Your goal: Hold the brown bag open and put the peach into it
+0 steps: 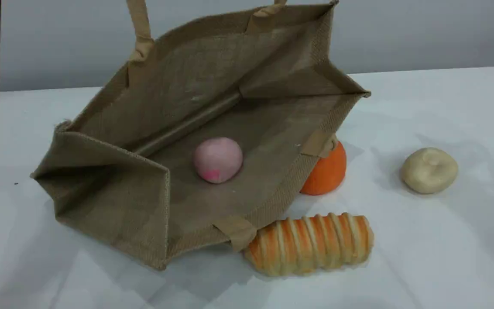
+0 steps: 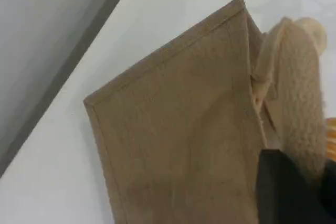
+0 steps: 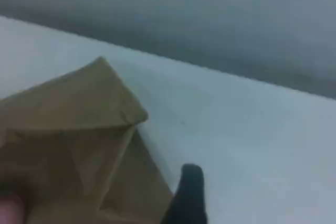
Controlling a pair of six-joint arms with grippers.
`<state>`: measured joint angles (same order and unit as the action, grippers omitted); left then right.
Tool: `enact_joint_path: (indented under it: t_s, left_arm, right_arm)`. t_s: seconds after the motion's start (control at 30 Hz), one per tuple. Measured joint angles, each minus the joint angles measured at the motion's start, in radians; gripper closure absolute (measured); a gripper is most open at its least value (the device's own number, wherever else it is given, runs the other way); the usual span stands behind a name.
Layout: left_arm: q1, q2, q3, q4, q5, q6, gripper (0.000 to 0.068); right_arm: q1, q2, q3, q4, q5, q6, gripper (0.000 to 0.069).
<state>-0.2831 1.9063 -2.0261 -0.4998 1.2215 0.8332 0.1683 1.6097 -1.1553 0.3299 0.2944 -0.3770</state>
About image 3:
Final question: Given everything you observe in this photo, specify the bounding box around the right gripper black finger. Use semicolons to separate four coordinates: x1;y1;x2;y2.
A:
160;163;208;224

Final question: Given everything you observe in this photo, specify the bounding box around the brown jute tote bag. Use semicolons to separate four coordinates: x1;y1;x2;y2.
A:
0;56;175;224

